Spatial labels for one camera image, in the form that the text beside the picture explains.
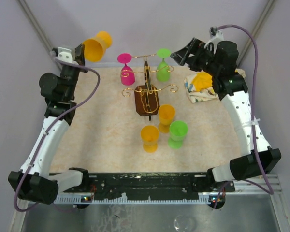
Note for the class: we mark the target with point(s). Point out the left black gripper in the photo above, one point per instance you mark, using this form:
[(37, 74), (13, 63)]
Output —
[(80, 55)]

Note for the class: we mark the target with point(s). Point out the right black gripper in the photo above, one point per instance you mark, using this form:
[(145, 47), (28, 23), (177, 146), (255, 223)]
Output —
[(181, 56)]

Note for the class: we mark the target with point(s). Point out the orange wine glass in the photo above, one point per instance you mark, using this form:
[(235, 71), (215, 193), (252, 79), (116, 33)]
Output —
[(166, 115), (149, 136), (95, 47)]

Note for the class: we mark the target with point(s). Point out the green wine glass back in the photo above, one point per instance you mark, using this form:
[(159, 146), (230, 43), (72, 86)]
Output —
[(163, 72)]

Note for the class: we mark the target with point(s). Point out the green wine glass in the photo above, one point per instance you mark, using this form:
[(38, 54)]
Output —
[(163, 72), (178, 131)]

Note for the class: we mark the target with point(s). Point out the pink wine glass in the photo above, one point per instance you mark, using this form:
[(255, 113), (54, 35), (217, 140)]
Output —
[(127, 75)]

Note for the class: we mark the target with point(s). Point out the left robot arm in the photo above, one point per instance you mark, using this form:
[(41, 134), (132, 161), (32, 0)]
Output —
[(33, 181)]

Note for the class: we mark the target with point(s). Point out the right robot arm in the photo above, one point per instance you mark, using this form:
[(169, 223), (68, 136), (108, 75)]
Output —
[(257, 155)]

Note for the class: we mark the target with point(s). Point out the green wine glass front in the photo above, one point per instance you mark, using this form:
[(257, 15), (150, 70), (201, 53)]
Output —
[(178, 131)]

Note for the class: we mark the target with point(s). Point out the orange wine glass front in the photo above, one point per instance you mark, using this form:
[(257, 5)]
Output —
[(149, 136)]

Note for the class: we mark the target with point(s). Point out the yellow patterned cloth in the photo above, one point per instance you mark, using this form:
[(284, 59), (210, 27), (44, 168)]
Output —
[(199, 86)]

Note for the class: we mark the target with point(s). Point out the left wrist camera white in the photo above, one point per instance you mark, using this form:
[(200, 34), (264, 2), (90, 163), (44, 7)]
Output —
[(63, 54)]

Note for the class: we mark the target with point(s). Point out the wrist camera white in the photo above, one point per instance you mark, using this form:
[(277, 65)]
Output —
[(216, 36), (63, 54)]

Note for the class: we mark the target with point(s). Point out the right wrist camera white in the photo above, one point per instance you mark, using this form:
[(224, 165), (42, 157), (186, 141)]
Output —
[(216, 36)]

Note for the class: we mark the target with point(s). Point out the gold wire glass rack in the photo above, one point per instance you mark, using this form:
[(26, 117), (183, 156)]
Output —
[(146, 95)]

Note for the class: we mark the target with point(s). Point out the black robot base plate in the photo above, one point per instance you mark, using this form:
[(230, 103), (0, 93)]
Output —
[(153, 186)]

